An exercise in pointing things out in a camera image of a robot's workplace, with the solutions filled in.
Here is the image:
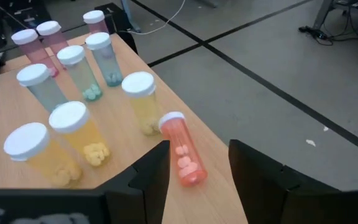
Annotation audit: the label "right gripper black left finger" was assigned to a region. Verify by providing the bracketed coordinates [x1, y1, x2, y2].
[94, 140, 171, 224]

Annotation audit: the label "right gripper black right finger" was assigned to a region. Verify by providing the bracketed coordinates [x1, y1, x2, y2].
[228, 139, 358, 224]

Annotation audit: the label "red-orange medicine bottle white cap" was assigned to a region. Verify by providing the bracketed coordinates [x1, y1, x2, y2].
[158, 111, 208, 188]

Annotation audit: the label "yellow medicine bottle white cap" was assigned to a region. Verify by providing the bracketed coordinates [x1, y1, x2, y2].
[3, 122, 83, 189]
[121, 71, 167, 137]
[48, 101, 111, 168]

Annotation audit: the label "teal medicine bottle white cap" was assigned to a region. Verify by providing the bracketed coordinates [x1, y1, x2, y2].
[16, 63, 70, 114]
[56, 45, 104, 103]

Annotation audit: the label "pink medicine bottle white cap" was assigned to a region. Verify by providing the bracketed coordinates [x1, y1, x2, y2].
[10, 28, 60, 78]
[35, 20, 70, 63]
[82, 9, 110, 35]

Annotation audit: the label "wooden shelf black metal legs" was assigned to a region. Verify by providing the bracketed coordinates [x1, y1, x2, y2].
[0, 32, 249, 224]

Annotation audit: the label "grey desk leg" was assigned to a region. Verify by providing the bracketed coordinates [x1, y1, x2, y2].
[311, 0, 337, 30]

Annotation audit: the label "black equipment box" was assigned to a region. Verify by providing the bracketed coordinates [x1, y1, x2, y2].
[0, 0, 52, 24]

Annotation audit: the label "white cable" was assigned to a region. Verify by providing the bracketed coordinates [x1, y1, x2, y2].
[126, 0, 186, 35]

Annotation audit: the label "blue-grey post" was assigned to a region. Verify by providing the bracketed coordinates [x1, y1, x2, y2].
[119, 0, 142, 34]

